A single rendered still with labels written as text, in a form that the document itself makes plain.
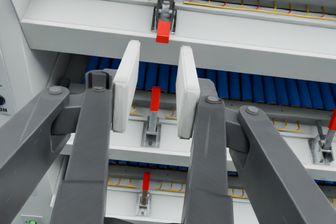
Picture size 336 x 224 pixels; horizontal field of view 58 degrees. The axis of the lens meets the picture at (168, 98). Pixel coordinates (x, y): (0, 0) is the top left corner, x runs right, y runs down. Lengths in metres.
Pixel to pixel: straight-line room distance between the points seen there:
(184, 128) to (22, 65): 0.29
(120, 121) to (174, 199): 0.48
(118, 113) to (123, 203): 0.48
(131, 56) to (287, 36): 0.25
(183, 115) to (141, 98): 0.33
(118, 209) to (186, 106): 0.48
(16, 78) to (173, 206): 0.37
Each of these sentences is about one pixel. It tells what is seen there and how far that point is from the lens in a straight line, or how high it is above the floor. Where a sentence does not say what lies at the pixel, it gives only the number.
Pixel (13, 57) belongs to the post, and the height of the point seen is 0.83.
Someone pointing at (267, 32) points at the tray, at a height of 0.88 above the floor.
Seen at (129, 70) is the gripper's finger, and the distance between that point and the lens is 0.16.
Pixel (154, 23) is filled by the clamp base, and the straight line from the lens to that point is 0.36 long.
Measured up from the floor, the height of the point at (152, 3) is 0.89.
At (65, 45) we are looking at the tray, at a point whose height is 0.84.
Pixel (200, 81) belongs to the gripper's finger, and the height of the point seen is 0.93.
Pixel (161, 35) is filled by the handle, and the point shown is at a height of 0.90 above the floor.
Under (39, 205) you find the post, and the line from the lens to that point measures 0.63.
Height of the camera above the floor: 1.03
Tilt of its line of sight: 37 degrees down
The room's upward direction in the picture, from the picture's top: 8 degrees clockwise
